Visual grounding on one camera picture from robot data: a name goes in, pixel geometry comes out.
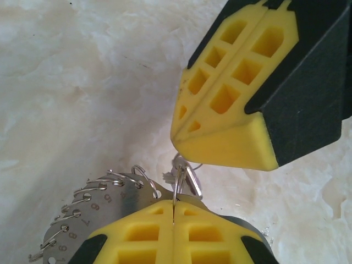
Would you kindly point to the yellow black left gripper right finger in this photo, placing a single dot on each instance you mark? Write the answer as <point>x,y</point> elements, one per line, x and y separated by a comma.
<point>181,233</point>

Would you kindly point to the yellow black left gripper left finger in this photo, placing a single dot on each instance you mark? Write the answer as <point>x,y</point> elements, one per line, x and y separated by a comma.
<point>165,233</point>

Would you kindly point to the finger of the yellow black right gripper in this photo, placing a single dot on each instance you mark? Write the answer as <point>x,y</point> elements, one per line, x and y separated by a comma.
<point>204,68</point>
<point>233,143</point>

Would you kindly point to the silver metal watch band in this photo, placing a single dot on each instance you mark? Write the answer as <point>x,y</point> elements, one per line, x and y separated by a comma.
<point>132,198</point>

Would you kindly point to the silver key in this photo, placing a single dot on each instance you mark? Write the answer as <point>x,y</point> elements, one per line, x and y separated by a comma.
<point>193,181</point>

